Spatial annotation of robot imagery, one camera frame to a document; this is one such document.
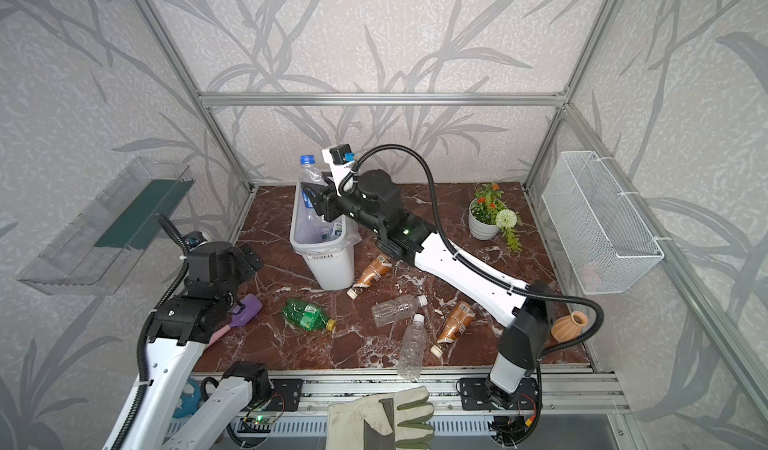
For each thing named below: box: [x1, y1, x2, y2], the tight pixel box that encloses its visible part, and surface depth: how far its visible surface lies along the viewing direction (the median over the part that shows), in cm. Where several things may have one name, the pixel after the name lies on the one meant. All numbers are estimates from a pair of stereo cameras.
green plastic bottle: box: [282, 299, 337, 332], surface depth 86 cm
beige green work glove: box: [326, 386, 435, 450], surface depth 71 cm
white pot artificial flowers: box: [468, 182, 522, 252], surface depth 95 cm
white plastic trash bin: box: [290, 184, 362, 291], surface depth 78 cm
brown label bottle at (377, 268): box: [347, 254, 393, 300], surface depth 93 cm
